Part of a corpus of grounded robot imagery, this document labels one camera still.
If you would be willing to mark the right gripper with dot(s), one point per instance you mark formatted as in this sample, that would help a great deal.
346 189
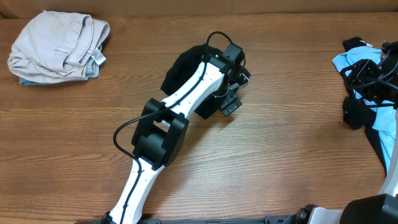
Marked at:
359 71

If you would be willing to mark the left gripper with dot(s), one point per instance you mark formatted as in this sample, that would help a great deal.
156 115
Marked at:
231 104

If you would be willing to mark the black t-shirt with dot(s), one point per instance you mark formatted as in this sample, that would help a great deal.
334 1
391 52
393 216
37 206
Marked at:
183 68

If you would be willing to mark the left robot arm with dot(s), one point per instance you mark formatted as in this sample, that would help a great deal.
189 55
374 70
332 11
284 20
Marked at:
162 126

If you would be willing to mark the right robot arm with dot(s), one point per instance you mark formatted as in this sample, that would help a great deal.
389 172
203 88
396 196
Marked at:
381 208

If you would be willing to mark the black garment under blue shirt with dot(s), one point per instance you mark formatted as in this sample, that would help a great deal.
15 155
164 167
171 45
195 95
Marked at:
357 112

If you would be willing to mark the light blue shirt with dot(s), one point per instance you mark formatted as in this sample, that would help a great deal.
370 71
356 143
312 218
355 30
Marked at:
385 120

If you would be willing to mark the folded beige trousers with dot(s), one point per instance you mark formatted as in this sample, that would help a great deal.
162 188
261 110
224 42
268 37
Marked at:
58 44

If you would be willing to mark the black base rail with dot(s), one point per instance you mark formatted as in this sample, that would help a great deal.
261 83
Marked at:
266 220

